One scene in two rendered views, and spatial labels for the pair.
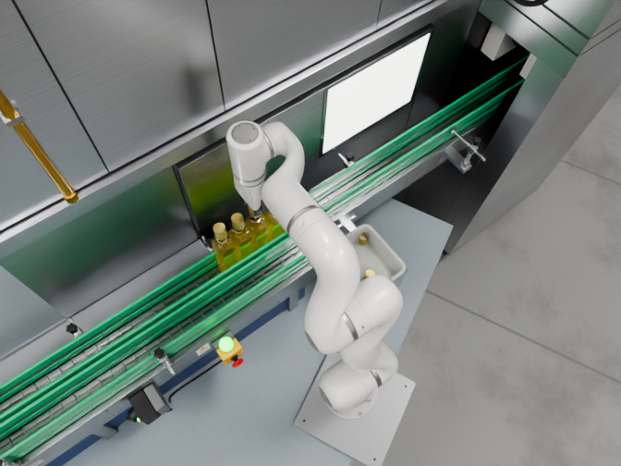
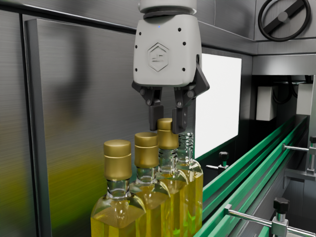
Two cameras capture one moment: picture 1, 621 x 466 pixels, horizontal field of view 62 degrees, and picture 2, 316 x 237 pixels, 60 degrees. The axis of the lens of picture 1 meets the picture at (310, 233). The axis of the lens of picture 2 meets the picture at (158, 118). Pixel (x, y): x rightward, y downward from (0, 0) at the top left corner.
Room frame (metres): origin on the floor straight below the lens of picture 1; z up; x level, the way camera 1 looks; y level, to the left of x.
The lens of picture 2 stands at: (0.31, 0.29, 1.42)
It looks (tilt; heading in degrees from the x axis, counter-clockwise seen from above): 9 degrees down; 345
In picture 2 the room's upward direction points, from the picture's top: straight up
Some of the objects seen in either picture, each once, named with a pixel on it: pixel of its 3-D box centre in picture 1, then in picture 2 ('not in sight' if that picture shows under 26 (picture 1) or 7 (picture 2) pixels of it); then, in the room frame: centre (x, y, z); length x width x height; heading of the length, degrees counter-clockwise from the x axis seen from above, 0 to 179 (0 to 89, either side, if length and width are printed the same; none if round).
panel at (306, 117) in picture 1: (313, 127); (185, 108); (1.03, 0.01, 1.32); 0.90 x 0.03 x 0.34; 131
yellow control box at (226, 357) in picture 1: (228, 349); not in sight; (0.41, 0.23, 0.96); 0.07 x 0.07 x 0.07; 41
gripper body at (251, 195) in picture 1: (250, 183); (168, 49); (0.72, 0.16, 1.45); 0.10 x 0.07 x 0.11; 41
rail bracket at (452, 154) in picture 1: (463, 153); (304, 163); (1.15, -0.54, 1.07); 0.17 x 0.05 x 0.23; 41
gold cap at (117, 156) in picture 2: (220, 231); (117, 159); (0.65, 0.25, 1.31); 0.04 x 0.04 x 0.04
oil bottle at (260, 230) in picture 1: (258, 235); (167, 228); (0.72, 0.16, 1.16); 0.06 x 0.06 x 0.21; 41
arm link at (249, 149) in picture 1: (248, 150); not in sight; (0.72, 0.16, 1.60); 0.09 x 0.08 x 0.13; 127
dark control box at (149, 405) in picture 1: (150, 404); not in sight; (0.22, 0.45, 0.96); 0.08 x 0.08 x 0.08; 41
